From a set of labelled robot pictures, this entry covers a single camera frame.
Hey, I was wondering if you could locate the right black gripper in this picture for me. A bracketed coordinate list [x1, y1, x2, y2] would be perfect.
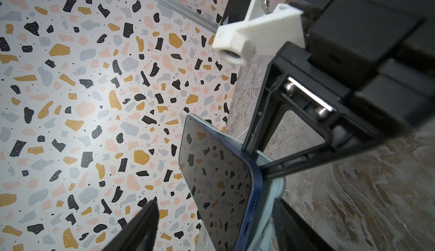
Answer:
[268, 0, 435, 149]

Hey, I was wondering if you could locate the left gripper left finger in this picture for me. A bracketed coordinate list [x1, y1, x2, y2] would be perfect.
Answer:
[103, 200, 159, 251]

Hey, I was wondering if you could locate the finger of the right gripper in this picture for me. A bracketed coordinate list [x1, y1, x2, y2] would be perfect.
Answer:
[242, 62, 282, 157]
[260, 133, 388, 180]

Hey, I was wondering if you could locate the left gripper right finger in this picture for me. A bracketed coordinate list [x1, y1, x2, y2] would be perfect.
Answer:
[273, 198, 333, 251]

